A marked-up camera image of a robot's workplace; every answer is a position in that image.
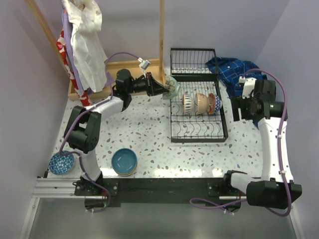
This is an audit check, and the light green bowl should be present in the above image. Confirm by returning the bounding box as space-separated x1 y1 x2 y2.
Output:
162 75 180 100

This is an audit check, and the red blue patterned bowl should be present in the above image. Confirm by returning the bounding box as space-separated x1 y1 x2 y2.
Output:
207 93 222 115

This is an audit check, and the white black striped bowl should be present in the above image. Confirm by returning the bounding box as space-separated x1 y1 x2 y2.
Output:
182 94 193 114

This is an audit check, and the cream beige bowl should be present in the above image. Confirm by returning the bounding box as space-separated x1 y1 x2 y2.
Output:
194 93 209 115

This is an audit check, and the black wire dish rack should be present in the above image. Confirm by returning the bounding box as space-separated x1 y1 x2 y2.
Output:
170 47 228 143

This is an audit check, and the teal blue bowl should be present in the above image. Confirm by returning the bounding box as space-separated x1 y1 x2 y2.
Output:
111 148 138 173

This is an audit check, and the yellow rimmed bowl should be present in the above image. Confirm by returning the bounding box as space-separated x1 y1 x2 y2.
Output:
115 167 137 177

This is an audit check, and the blue triangle patterned bowl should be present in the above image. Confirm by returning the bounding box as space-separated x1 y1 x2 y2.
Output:
48 151 75 175

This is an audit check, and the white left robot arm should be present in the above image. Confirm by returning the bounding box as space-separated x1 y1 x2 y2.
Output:
59 69 174 195

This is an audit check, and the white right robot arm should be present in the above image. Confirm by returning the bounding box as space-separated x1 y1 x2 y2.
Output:
222 77 302 210

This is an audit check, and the blue plaid shirt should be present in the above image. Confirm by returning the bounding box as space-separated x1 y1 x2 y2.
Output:
205 56 268 127

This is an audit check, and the lavender hanging garment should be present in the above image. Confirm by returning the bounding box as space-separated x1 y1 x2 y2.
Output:
62 8 114 93

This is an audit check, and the red white floral garment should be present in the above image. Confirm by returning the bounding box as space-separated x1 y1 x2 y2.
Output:
56 29 92 107

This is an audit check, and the white hanging shirt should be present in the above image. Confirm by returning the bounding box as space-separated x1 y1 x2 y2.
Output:
62 0 107 93

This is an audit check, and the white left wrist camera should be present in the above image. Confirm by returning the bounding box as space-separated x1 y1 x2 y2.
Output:
138 57 151 71

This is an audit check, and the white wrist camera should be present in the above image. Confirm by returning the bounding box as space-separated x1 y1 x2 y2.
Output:
138 57 151 71
239 76 257 99

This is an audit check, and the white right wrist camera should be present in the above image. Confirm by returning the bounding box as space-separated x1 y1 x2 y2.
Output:
239 76 257 99

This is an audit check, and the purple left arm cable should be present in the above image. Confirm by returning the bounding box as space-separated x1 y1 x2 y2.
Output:
58 51 143 213

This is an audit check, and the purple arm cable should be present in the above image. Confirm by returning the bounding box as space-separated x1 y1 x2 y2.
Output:
58 51 143 213
189 68 292 217

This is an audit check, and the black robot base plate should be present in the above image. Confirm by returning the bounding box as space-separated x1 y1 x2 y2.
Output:
72 178 245 209

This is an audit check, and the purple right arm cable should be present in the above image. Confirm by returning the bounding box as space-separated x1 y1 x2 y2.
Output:
189 68 292 217

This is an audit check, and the aluminium rail frame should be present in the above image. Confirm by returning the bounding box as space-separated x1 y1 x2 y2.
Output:
18 169 305 239

